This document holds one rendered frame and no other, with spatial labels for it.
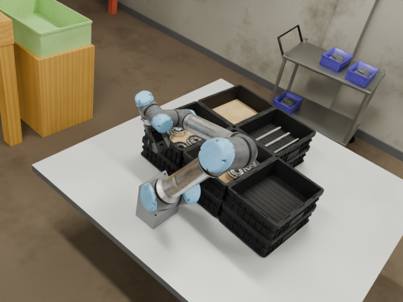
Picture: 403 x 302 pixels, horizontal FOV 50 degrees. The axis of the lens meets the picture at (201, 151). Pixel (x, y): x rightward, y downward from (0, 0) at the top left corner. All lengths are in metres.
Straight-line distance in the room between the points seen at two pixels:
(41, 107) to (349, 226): 2.34
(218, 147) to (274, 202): 0.77
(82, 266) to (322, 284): 1.42
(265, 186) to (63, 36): 1.90
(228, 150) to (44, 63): 2.12
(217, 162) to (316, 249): 0.92
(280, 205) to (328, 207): 0.39
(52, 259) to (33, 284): 0.19
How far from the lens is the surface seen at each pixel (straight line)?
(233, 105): 2.75
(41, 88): 3.40
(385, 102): 4.37
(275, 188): 2.21
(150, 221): 2.02
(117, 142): 2.48
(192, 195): 1.83
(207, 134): 1.68
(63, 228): 2.95
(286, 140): 2.58
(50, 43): 3.31
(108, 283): 2.70
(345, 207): 2.50
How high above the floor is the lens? 2.23
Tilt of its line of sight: 38 degrees down
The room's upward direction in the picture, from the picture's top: 13 degrees clockwise
